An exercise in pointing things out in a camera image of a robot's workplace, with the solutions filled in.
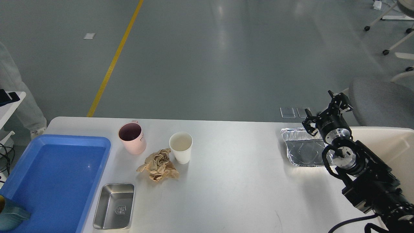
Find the teal ceramic cup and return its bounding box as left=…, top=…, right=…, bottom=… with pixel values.
left=0, top=195, right=31, bottom=231

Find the cream plastic bin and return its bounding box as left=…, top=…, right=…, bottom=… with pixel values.
left=351, top=127, right=414, bottom=203

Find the aluminium foil tray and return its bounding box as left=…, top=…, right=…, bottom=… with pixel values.
left=280, top=128, right=326, bottom=167

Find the crumpled brown paper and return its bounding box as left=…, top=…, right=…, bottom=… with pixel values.
left=136, top=148, right=180, bottom=183

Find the white paper cup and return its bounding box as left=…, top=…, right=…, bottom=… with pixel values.
left=169, top=132, right=193, bottom=164

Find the stainless steel rectangular tray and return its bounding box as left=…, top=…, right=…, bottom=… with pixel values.
left=93, top=183, right=135, bottom=230

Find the blue plastic tray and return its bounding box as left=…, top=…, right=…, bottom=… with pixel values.
left=1, top=134, right=111, bottom=233

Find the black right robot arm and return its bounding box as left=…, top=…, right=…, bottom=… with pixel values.
left=302, top=91, right=414, bottom=233

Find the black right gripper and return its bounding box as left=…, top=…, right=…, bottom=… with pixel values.
left=302, top=90, right=353, bottom=145

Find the white rolling chair base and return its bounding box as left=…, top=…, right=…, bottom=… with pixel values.
left=364, top=0, right=414, bottom=81

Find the pink plastic mug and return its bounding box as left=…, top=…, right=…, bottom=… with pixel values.
left=118, top=120, right=147, bottom=155

